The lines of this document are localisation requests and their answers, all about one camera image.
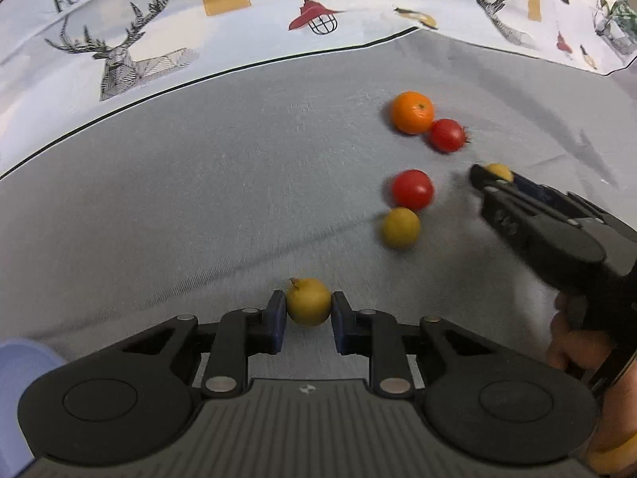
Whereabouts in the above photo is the white deer printed blanket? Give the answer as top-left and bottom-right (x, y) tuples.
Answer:
(0, 0), (637, 180)

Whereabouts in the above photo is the yellow wristband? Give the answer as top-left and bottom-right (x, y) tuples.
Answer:
(594, 433), (637, 476)

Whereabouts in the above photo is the small yellow fruit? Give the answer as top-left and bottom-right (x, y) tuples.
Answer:
(381, 207), (421, 250)
(285, 278), (332, 328)
(484, 163), (515, 183)

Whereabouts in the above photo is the red tomato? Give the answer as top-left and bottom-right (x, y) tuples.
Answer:
(429, 118), (471, 154)
(391, 169), (435, 211)

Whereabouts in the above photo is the blue plate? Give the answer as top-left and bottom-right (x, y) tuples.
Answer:
(0, 337), (68, 478)

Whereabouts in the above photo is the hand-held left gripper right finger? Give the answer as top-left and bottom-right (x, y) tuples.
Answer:
(332, 291), (503, 399)

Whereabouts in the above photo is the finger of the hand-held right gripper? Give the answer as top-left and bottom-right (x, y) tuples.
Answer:
(508, 172), (637, 250)
(470, 163), (605, 280)

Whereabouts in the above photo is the person's right forearm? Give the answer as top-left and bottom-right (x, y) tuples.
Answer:
(582, 358), (637, 476)

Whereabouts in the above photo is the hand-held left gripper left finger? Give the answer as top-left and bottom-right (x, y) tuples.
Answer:
(114, 290), (287, 399)

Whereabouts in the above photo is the orange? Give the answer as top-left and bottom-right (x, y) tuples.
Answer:
(390, 90), (435, 135)

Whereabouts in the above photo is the person's right hand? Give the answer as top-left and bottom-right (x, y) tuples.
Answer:
(546, 291), (615, 374)

